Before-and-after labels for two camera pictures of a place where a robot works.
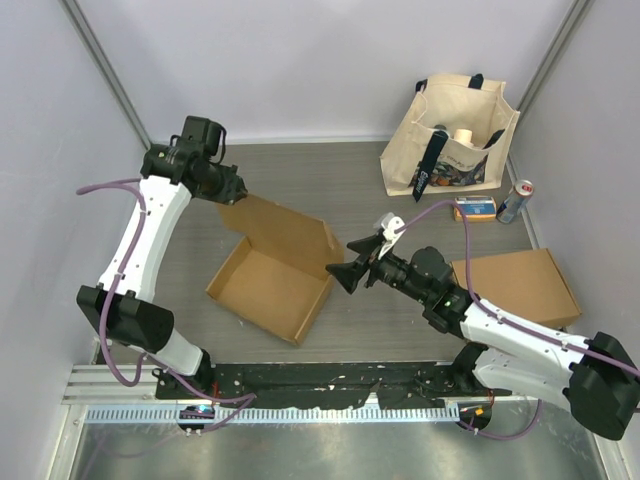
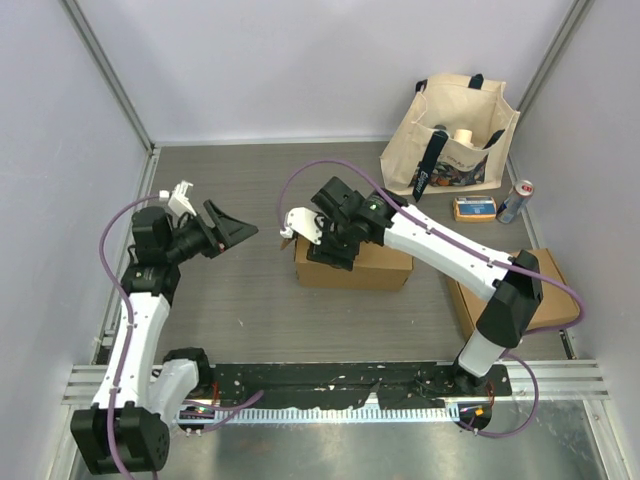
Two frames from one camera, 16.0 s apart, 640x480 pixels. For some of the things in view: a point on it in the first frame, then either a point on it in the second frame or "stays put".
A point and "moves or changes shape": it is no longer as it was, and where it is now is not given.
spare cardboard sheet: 278,276 moves or changes shape
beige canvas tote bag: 456,136 stays put
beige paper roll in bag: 465,137 stays put
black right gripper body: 394,271 -> 338,247
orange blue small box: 476,209 stays put
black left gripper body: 223,185 -> 190,240
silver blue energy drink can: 518,198 stays put
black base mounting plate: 337,385 stays put
